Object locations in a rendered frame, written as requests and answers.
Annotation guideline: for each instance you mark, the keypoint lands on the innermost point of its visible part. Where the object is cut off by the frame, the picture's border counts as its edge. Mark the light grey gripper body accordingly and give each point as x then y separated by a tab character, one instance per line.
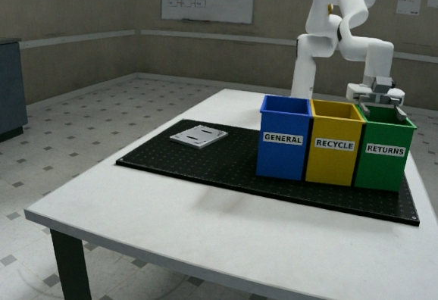
354	91

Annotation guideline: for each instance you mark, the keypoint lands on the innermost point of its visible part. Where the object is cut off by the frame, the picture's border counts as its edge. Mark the blue bin with label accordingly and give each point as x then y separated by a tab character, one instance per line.
283	137

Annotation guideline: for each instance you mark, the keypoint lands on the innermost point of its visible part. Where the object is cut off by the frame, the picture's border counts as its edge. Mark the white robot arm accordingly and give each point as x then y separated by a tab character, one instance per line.
325	31

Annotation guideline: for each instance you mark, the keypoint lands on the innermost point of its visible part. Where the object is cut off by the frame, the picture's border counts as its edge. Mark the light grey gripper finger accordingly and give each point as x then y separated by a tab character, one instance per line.
364	98
393	101

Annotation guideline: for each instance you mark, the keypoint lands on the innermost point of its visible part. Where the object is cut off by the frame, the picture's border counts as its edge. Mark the yellow recycle bin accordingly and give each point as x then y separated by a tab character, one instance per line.
332	142

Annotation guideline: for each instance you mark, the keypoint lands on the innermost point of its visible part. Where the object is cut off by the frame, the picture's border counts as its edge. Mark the green bin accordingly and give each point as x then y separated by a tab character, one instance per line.
382	150

